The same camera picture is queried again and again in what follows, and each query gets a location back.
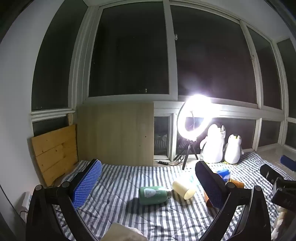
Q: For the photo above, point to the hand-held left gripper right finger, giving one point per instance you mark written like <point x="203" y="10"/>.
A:
<point x="212" y="186"/>

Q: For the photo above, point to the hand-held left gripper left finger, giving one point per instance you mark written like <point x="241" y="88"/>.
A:
<point x="86" y="183"/>

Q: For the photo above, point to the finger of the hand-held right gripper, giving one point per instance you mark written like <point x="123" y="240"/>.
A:
<point x="271" y="172"/>
<point x="288" y="162"/>

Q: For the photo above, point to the cream plastic cup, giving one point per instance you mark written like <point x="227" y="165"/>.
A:
<point x="183" y="188"/>

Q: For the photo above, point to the orange cup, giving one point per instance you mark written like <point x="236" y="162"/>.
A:
<point x="208" y="201"/>
<point x="237" y="183"/>

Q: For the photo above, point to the blue packet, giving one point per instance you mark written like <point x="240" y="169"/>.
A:
<point x="223" y="173"/>

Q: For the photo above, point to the small white penguin plush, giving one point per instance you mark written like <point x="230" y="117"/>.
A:
<point x="233" y="149"/>

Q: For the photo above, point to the pine plank board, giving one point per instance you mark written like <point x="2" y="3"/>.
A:
<point x="55" y="154"/>

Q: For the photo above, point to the large white penguin plush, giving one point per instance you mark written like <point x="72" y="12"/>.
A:
<point x="214" y="143"/>

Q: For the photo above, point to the black power strip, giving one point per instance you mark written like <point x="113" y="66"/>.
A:
<point x="163" y="163"/>

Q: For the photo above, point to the light wooden panel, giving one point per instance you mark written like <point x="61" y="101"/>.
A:
<point x="115" y="134"/>

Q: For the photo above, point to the green bottle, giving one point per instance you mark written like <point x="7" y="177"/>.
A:
<point x="153" y="195"/>

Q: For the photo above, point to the beige cloth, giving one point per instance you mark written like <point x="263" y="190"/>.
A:
<point x="122" y="233"/>

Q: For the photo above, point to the grey striped blanket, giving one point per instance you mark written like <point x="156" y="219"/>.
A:
<point x="138" y="217"/>

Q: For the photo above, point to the white wall plug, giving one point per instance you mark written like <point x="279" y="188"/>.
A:
<point x="26" y="205"/>

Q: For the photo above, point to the small wooden post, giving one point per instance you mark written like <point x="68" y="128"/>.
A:
<point x="70" y="119"/>

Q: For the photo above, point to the white window frame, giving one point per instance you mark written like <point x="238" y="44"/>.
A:
<point x="172" y="58"/>

